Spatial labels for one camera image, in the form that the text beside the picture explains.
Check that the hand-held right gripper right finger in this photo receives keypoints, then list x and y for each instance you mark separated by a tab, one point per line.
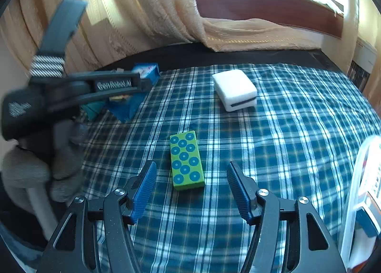
238	189

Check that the white tube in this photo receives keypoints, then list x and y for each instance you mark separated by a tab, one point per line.
41	213

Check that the person's left hand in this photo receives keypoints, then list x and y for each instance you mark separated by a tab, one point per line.
65	157

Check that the clear plastic container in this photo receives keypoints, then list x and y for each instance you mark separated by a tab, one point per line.
352	201

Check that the blue plaid blanket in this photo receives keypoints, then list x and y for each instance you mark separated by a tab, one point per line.
282	142

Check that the brown wooden window sill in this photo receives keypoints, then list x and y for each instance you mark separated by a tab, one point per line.
268	5

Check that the white sponge with black stripe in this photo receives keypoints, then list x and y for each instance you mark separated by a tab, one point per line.
235	85

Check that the white cloth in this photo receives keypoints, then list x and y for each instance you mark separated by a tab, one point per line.
326	0

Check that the beige lace curtain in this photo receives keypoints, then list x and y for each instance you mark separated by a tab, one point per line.
366	23
134	8

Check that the green block with blue dots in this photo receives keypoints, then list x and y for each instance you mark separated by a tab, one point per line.
186	162

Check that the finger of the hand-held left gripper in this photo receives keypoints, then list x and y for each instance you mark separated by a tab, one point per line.
145	84

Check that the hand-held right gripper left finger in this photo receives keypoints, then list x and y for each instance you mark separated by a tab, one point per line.
147	183

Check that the white radiator unit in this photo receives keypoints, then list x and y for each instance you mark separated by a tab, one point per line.
363	52

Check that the black mattress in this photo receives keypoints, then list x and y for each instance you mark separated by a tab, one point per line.
178	52

